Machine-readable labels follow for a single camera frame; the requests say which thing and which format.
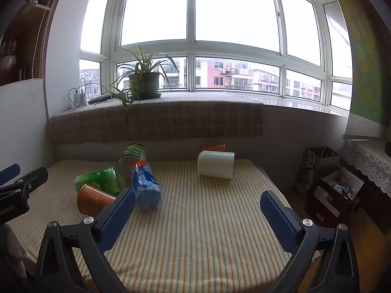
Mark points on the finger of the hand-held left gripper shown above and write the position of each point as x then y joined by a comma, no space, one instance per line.
9,172
30,180

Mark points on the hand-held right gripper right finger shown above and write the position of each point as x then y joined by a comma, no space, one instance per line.
279,219

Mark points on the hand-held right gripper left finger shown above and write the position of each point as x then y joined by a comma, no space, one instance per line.
117,216

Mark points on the orange paper cup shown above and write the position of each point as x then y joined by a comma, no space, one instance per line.
91,200
213,147

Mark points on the blue plastic bottle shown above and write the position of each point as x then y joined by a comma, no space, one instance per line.
146,187

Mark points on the dark red cardboard box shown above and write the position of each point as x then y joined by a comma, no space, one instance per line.
330,201

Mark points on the green drink can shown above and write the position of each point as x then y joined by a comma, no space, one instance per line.
130,158

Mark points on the paper shopping bag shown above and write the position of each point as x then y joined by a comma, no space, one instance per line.
314,168

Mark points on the striped tablecloth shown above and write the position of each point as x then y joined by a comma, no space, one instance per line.
198,219

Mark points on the white paper roll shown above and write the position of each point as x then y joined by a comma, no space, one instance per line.
215,164

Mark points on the white charger plug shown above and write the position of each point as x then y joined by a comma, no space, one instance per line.
80,99

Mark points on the black flat device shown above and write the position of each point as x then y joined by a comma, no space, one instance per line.
100,98

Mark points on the white lace cloth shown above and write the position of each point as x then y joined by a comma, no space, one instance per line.
366,155

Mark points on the potted spider plant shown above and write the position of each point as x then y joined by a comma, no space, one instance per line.
144,82

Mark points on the brown wooden shelf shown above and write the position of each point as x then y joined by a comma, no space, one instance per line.
18,21

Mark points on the white window frame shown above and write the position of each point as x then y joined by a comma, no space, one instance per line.
191,47

